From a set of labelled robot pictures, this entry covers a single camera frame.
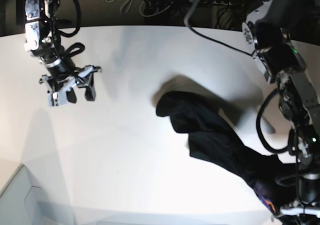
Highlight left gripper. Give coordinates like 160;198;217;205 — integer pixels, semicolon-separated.
271;200;320;225

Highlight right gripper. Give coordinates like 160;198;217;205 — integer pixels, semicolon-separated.
39;65;102;104

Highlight black t-shirt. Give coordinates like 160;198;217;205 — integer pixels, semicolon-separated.
156;91;296;214

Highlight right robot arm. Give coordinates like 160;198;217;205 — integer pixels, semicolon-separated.
24;0;102;107

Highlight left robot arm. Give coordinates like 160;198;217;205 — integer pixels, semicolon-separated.
242;0;320;225

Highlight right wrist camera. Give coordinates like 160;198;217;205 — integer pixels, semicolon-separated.
47;90;68;107

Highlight white cable on floor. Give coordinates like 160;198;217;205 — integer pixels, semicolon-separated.
104;0;151;17

